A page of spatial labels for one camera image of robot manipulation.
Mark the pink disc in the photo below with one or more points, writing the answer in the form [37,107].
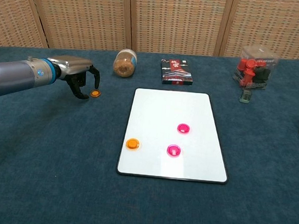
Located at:
[183,128]
[173,150]

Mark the black red printed card box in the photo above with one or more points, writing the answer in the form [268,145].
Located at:
[176,71]

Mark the woven rattan folding screen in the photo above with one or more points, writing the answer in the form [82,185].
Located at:
[171,21]

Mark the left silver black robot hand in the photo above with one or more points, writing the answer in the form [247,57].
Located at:
[70,65]

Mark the white rectangular board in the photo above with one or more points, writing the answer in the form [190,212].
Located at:
[160,110]

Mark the teal felt table cloth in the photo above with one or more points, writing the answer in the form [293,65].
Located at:
[56,192]

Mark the clear jar of brown granules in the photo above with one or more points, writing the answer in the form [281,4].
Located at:
[124,66]

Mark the small dark green clip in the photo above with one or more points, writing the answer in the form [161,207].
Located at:
[245,96]

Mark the orange disc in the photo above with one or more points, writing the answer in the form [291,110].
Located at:
[132,144]
[95,94]

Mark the clear box of red black pieces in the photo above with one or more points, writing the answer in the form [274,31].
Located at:
[255,68]

